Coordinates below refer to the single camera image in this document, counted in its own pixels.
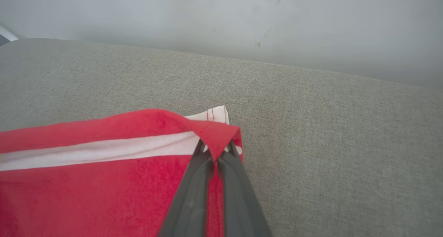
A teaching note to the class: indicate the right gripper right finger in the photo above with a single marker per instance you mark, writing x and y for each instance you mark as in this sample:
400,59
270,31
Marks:
242,202

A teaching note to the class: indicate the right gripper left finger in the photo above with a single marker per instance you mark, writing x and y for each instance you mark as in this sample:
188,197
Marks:
188,202

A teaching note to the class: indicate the red shorts with white stripe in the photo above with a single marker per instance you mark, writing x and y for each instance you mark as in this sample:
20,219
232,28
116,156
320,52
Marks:
104,188

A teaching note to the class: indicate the grey metal frame leg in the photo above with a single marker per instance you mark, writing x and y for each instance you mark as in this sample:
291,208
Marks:
8,34

